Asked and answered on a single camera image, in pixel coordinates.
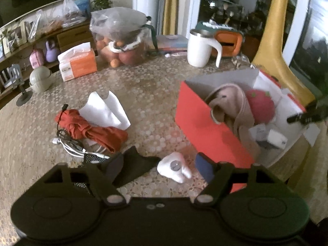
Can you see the orange and white tissue pack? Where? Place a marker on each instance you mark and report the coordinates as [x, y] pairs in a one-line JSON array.
[[79, 62]]

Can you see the clear plastic bag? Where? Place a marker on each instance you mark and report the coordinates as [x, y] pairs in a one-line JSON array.
[[43, 25]]

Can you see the red round plush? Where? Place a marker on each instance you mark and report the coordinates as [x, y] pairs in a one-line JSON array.
[[261, 105]]

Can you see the row of photo frames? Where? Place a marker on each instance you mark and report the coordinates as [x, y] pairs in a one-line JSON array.
[[12, 37]]

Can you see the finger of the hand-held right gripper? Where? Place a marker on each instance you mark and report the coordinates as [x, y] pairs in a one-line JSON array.
[[298, 118]]

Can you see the wooden drawer box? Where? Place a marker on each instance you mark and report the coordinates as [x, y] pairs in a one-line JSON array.
[[74, 37]]

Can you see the wooden sideboard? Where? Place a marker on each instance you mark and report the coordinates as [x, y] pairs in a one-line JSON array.
[[15, 56]]

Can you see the round grey desktop bin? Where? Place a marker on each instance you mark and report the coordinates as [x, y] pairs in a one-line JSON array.
[[40, 80]]

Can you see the grey phone stand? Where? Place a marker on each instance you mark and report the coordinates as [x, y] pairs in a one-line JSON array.
[[24, 98]]

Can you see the stack of books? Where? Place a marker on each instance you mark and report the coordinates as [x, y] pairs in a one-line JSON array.
[[171, 43]]

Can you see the black mesh pouch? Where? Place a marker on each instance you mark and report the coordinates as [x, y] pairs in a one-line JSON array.
[[93, 158]]

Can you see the small white and grey box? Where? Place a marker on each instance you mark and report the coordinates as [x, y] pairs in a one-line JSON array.
[[257, 132]]

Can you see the plastic bag of fruit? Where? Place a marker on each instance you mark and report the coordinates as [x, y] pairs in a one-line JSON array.
[[120, 38]]

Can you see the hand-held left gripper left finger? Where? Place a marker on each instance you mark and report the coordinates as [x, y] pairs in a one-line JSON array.
[[115, 165]]

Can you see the white paper tissue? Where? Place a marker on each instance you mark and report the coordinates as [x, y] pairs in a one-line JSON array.
[[102, 110]]

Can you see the black cloth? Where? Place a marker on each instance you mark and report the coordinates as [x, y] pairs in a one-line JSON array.
[[138, 166]]

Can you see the yellow chair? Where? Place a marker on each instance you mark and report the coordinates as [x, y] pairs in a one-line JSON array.
[[275, 43]]

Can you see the red cloth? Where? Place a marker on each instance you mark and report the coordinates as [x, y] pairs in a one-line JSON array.
[[102, 134]]

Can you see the plastic bag with blue packets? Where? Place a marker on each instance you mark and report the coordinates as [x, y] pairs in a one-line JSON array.
[[74, 10]]

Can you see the small pink bag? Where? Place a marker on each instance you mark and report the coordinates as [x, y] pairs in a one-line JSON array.
[[36, 59]]

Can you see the white tooth shaped toy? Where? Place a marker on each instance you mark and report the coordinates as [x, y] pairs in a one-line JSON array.
[[170, 171]]

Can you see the beige cloth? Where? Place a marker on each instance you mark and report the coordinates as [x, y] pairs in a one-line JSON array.
[[235, 107]]

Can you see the teal and orange tissue holder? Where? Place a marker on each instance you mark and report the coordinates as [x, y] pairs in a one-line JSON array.
[[230, 41]]

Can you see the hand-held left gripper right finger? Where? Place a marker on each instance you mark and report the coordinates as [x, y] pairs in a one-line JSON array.
[[205, 167]]

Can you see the red and white cardboard box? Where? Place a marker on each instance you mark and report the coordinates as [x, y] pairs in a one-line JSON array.
[[202, 125]]

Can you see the white mug with steel rim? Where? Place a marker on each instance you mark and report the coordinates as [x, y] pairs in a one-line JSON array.
[[199, 48]]

